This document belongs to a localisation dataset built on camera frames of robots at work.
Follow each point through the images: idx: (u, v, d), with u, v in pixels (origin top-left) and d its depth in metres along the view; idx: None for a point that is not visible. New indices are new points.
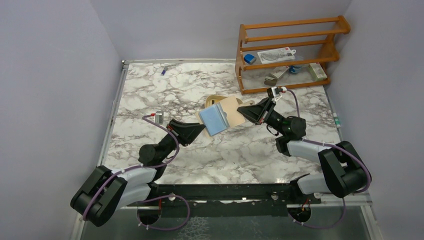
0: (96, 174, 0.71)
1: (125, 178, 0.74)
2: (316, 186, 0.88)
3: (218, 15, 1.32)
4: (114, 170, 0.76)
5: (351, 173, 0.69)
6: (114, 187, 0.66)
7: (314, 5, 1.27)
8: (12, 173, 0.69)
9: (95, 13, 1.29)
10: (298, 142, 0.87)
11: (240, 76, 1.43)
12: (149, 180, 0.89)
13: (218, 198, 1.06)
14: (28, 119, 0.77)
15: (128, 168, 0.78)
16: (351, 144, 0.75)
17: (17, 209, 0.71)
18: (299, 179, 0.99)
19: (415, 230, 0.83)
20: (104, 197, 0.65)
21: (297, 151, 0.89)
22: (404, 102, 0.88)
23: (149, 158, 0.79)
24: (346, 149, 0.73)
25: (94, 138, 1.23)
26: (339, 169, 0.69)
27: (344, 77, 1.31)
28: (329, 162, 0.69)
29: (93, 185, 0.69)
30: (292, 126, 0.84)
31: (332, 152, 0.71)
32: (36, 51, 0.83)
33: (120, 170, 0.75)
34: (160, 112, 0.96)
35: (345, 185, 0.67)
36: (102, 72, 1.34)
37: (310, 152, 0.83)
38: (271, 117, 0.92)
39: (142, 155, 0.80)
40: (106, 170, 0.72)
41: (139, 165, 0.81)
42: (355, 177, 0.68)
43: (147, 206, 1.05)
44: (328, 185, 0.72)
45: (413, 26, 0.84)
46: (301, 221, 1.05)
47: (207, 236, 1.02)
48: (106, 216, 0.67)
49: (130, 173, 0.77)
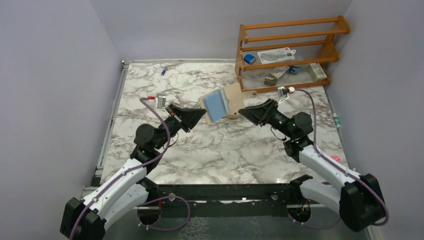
0: (68, 210, 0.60)
1: (100, 207, 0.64)
2: (319, 197, 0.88)
3: (218, 15, 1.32)
4: (87, 198, 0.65)
5: (369, 210, 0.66)
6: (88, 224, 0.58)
7: (314, 6, 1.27)
8: (12, 173, 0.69)
9: (95, 12, 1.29)
10: (313, 157, 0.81)
11: (240, 76, 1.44)
12: (143, 175, 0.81)
13: (218, 198, 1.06)
14: (28, 119, 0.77)
15: (102, 189, 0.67)
16: (376, 180, 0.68)
17: (17, 209, 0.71)
18: (303, 183, 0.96)
19: (415, 230, 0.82)
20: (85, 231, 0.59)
21: (310, 163, 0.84)
22: (404, 102, 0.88)
23: (147, 138, 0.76)
24: (371, 186, 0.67)
25: (94, 138, 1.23)
26: (360, 206, 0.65)
27: (344, 77, 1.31)
28: (351, 200, 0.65)
29: (71, 219, 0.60)
30: (297, 120, 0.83)
31: (356, 190, 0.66)
32: (36, 50, 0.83)
33: (93, 199, 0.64)
34: (162, 94, 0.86)
35: (361, 223, 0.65)
36: (102, 73, 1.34)
37: (327, 173, 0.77)
38: (274, 118, 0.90)
39: (139, 135, 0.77)
40: (75, 204, 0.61)
41: (120, 174, 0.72)
42: (372, 214, 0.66)
43: (147, 206, 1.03)
44: (345, 215, 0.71)
45: (413, 25, 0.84)
46: (301, 221, 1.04)
47: (206, 236, 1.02)
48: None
49: (106, 195, 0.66)
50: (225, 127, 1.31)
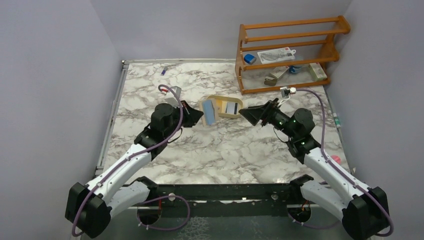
0: (72, 195, 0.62)
1: (106, 191, 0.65)
2: (317, 197, 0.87)
3: (218, 14, 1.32)
4: (91, 183, 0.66)
5: (373, 223, 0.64)
6: (93, 210, 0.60)
7: (314, 5, 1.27)
8: (12, 173, 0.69)
9: (95, 12, 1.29)
10: (320, 162, 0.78)
11: (240, 76, 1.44)
12: (147, 162, 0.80)
13: (218, 198, 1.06)
14: (27, 119, 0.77)
15: (107, 174, 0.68)
16: (385, 193, 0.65)
17: (17, 209, 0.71)
18: (304, 185, 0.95)
19: (416, 230, 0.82)
20: (89, 214, 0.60)
21: (315, 167, 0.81)
22: (404, 102, 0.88)
23: (167, 113, 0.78)
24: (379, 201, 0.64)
25: (94, 138, 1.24)
26: (365, 220, 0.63)
27: (344, 77, 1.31)
28: (358, 215, 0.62)
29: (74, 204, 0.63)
30: (297, 116, 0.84)
31: (364, 204, 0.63)
32: (36, 51, 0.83)
33: (97, 185, 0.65)
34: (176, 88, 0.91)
35: (364, 235, 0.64)
36: (102, 73, 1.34)
37: (333, 181, 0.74)
38: (275, 117, 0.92)
39: (158, 110, 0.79)
40: (80, 190, 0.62)
41: (125, 158, 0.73)
42: (375, 226, 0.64)
43: (147, 206, 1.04)
44: (346, 223, 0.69)
45: (413, 25, 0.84)
46: (301, 221, 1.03)
47: (207, 236, 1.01)
48: (101, 225, 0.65)
49: (111, 180, 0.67)
50: (225, 127, 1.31)
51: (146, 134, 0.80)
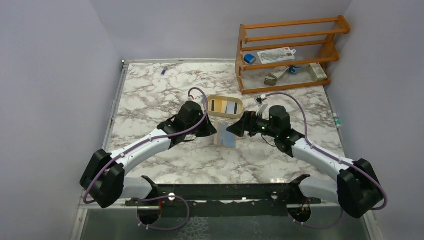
0: (95, 160, 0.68)
1: (125, 162, 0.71)
2: (320, 192, 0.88)
3: (218, 15, 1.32)
4: (114, 153, 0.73)
5: (367, 195, 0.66)
6: (112, 176, 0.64)
7: (314, 5, 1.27)
8: (10, 173, 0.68)
9: (96, 12, 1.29)
10: (306, 149, 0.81)
11: (240, 76, 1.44)
12: (165, 148, 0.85)
13: (218, 198, 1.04)
14: (27, 120, 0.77)
15: (129, 147, 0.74)
16: (369, 164, 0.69)
17: (16, 209, 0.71)
18: (301, 183, 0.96)
19: (416, 230, 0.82)
20: (105, 182, 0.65)
21: (303, 156, 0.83)
22: (404, 102, 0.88)
23: (195, 109, 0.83)
24: (366, 171, 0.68)
25: (94, 138, 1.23)
26: (358, 192, 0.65)
27: (344, 77, 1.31)
28: (349, 186, 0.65)
29: (94, 169, 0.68)
30: (271, 111, 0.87)
31: (352, 176, 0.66)
32: (37, 51, 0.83)
33: (119, 154, 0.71)
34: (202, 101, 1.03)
35: (362, 208, 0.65)
36: (102, 73, 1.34)
37: (322, 165, 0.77)
38: (257, 124, 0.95)
39: (188, 105, 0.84)
40: (105, 154, 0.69)
41: (147, 138, 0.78)
42: (370, 199, 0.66)
43: (147, 206, 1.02)
44: (343, 203, 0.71)
45: (413, 26, 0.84)
46: (301, 221, 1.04)
47: (207, 236, 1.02)
48: (113, 196, 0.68)
49: (132, 154, 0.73)
50: None
51: (169, 124, 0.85)
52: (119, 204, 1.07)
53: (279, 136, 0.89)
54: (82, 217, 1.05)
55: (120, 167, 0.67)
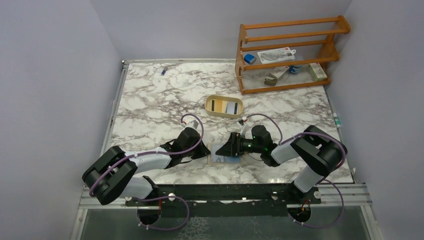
0: (110, 155, 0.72)
1: (137, 163, 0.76)
2: (309, 180, 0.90)
3: (218, 15, 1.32)
4: (127, 151, 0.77)
5: (326, 151, 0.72)
6: (124, 170, 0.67)
7: (314, 5, 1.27)
8: (10, 173, 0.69)
9: (95, 13, 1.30)
10: (279, 147, 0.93)
11: (240, 76, 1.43)
12: (163, 166, 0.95)
13: (218, 198, 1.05)
14: (27, 120, 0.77)
15: (141, 152, 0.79)
16: (316, 127, 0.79)
17: (16, 208, 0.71)
18: (295, 178, 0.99)
19: (417, 231, 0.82)
20: (114, 176, 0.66)
21: (280, 154, 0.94)
22: (404, 102, 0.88)
23: (193, 132, 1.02)
24: (313, 132, 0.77)
25: (94, 138, 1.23)
26: (313, 150, 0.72)
27: (344, 77, 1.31)
28: (301, 148, 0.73)
29: (105, 163, 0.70)
30: (254, 132, 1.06)
31: (301, 140, 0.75)
32: (37, 52, 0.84)
33: (133, 154, 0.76)
34: (193, 121, 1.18)
35: (325, 162, 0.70)
36: (102, 72, 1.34)
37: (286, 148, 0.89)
38: (244, 144, 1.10)
39: (186, 131, 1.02)
40: (120, 151, 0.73)
41: (153, 151, 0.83)
42: (330, 153, 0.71)
43: (147, 206, 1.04)
44: (314, 170, 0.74)
45: (413, 26, 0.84)
46: (301, 221, 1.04)
47: (207, 236, 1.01)
48: (116, 194, 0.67)
49: (142, 158, 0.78)
50: (225, 127, 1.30)
51: (169, 146, 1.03)
52: (119, 204, 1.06)
53: (264, 152, 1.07)
54: (82, 217, 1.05)
55: (133, 164, 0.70)
